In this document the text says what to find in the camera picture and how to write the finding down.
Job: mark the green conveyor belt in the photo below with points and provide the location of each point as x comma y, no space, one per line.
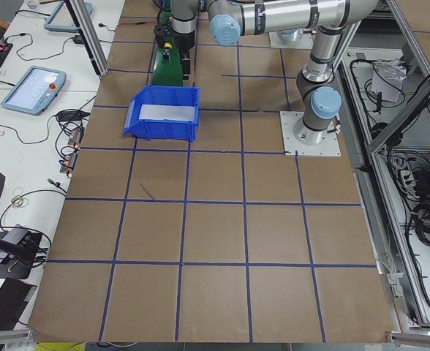
166,73

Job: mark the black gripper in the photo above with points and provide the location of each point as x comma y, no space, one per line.
184,43

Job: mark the black monitor stand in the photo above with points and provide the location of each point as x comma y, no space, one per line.
20,253

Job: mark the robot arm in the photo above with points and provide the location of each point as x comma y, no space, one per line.
230,20

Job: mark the blue source bin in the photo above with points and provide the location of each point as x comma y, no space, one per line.
164,112

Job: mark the black power adapter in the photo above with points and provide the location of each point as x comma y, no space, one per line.
77,39

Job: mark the yellow push button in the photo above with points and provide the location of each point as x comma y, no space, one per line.
166,51

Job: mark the aluminium frame post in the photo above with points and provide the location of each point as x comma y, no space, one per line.
86,30

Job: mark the teach pendant tablet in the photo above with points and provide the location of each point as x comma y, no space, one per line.
37,88

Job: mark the aluminium frame rail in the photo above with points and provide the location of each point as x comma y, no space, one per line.
384,63

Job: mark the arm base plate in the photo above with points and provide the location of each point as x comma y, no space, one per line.
300,40
300,141

